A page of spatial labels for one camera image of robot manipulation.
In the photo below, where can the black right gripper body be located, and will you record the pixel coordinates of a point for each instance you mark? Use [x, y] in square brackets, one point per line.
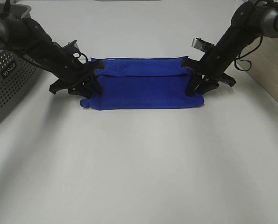
[212, 65]

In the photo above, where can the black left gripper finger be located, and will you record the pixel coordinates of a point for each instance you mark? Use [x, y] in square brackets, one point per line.
[81, 90]
[92, 84]

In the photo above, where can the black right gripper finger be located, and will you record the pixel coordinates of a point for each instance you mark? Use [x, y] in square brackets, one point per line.
[207, 86]
[194, 81]

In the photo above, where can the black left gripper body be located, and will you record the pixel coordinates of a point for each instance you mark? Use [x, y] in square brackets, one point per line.
[71, 70]

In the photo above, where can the blue towel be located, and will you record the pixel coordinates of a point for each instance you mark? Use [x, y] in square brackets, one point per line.
[143, 83]

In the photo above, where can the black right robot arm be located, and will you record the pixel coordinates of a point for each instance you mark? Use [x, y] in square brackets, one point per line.
[250, 21]

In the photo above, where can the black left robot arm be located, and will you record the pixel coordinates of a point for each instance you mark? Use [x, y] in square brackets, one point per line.
[27, 38]

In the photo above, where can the beige storage box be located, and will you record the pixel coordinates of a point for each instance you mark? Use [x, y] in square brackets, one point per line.
[263, 65]

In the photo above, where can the grey perforated laundry basket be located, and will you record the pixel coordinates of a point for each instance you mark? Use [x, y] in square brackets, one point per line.
[17, 76]

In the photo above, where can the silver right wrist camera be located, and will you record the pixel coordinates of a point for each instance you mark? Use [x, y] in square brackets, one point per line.
[201, 45]

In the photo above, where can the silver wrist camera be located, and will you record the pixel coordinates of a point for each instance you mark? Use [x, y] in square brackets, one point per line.
[201, 45]
[71, 48]

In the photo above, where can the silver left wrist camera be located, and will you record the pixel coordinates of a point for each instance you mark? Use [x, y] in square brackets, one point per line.
[71, 48]

